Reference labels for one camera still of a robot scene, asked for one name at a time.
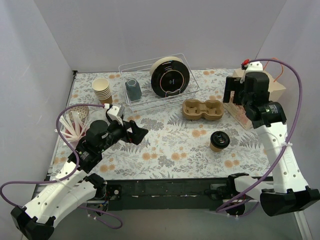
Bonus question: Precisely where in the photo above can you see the stack of paper cups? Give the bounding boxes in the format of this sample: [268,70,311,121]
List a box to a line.
[91,77,113,104]

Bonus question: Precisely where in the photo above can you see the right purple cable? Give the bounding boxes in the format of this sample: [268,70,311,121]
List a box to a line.
[216,58,304,213]

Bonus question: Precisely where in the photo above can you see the pink straw holder cup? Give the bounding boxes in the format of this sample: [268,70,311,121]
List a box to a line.
[62,122,88,142]

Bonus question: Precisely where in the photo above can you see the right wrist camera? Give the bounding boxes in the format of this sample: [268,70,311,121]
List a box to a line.
[241,59,264,74]

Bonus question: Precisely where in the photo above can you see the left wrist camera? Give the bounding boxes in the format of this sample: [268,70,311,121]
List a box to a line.
[104,103,125,126]

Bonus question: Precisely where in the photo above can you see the brown paper cup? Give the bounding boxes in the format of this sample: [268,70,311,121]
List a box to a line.
[209,142,227,153]

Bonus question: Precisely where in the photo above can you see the clear wire dish rack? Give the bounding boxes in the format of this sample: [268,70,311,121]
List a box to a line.
[118,53,200,112]

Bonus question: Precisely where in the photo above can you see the paper takeout bag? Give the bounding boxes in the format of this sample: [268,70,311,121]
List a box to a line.
[224,59,286,130]

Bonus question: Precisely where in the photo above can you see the black round plate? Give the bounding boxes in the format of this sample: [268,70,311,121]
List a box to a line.
[150,60,190,98]

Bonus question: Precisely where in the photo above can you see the white wrapped straws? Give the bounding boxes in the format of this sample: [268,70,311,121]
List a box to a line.
[58,111,89,144]

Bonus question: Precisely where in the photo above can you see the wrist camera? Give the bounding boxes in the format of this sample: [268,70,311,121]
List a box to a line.
[104,103,125,126]
[241,59,264,74]

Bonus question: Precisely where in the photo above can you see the cream plate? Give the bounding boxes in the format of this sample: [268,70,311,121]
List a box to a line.
[149,56,183,76]

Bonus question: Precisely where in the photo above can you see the cardboard cup carrier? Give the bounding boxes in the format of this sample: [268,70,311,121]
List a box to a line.
[182,99,224,121]

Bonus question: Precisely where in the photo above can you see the patterned small bowl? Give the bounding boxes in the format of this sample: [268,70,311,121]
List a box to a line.
[67,105,90,122]

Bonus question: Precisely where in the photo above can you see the black coffee lid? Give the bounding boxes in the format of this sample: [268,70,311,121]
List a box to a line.
[210,131,230,149]

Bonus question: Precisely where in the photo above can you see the floral table mat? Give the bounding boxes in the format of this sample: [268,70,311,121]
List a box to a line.
[69,68,269,180]

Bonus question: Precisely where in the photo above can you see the teal ceramic cup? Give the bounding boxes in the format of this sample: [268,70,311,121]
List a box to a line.
[125,78,142,102]

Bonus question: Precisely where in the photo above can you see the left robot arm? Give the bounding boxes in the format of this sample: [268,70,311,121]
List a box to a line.
[11,120,148,240]

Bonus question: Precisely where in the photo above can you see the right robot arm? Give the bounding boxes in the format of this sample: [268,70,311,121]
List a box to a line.
[223,71,320,217]

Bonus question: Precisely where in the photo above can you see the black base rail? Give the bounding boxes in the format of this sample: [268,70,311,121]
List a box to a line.
[90,177,237,211]

